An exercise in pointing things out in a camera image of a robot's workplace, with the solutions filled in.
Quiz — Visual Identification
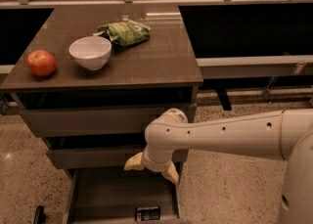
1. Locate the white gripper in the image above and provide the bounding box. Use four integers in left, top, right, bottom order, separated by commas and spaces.
124, 148, 179, 185

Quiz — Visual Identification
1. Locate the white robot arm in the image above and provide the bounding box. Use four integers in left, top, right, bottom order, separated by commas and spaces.
124, 109, 313, 224

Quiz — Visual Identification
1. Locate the middle drawer front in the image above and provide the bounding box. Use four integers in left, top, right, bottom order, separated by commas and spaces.
45, 142, 190, 170

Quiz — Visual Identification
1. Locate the open bottom drawer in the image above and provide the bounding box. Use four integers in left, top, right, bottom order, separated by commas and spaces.
63, 166, 191, 224

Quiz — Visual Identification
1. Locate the top drawer front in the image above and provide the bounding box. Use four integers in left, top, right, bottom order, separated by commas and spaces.
21, 103, 197, 137

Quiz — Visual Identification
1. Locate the dark brown drawer cabinet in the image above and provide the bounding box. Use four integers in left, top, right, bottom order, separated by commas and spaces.
0, 5, 202, 224

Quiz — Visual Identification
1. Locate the black object on floor left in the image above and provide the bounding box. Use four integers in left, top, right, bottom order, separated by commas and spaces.
33, 205, 45, 224

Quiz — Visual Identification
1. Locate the white ceramic bowl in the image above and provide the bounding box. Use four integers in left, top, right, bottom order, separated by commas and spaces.
68, 36, 112, 70

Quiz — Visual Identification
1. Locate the green chip bag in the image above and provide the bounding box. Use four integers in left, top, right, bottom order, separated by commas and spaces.
93, 20, 151, 47

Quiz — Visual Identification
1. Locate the red apple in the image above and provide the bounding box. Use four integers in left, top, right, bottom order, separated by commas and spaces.
26, 50, 57, 77

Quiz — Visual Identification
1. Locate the long grey bench rail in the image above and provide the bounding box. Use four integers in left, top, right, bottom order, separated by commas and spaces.
197, 55, 313, 79

